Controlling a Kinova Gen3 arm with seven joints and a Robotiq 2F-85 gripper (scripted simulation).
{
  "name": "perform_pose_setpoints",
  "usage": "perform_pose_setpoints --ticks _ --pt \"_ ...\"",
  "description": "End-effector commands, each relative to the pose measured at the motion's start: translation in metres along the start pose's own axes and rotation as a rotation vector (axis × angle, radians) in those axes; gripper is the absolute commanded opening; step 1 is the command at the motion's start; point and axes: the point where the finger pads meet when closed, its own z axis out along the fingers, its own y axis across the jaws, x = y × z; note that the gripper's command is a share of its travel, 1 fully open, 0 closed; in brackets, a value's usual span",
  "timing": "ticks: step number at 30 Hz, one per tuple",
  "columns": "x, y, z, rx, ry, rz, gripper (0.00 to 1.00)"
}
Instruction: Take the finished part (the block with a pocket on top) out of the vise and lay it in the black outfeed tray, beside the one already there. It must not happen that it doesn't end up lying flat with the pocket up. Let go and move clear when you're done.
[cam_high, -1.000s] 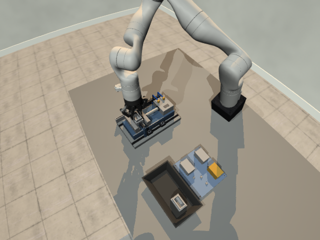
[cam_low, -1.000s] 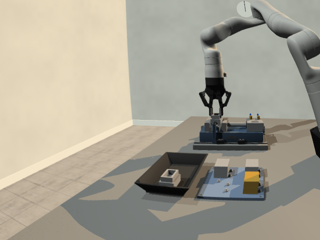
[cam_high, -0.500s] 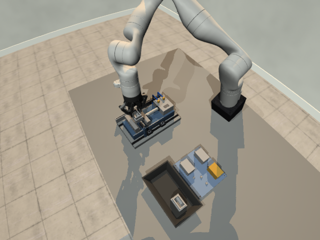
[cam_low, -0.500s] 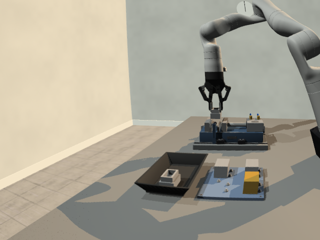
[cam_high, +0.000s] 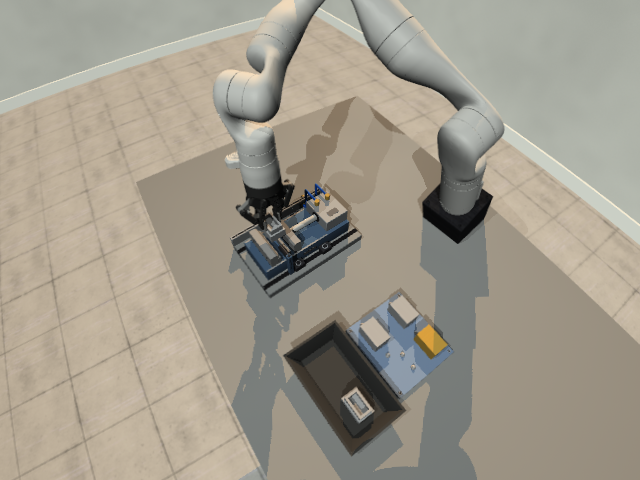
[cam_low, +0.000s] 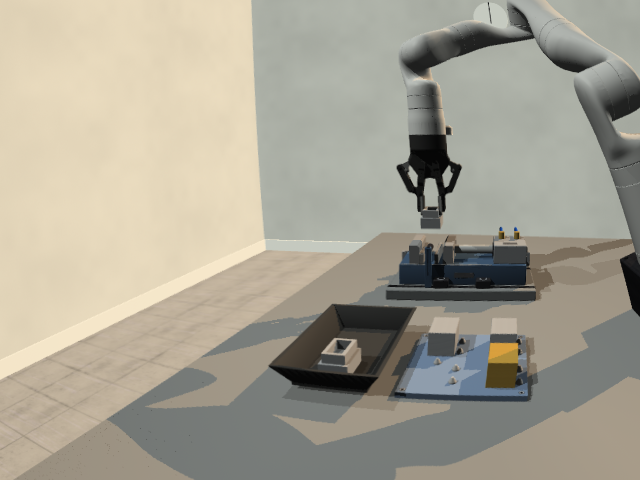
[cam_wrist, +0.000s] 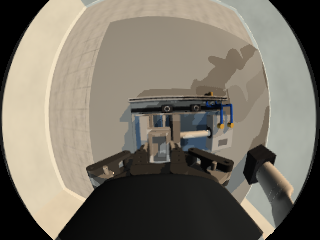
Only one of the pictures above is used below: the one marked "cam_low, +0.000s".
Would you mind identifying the yellow-orange block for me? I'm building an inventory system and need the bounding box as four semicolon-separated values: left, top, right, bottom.
485;343;518;388

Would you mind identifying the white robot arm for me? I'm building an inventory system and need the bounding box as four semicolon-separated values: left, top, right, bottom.
398;0;640;264

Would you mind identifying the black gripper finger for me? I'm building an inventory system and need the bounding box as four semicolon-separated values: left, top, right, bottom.
432;161;462;215
396;161;425;215

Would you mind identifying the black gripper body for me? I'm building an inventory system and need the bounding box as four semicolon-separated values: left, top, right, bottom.
408;135;450;179

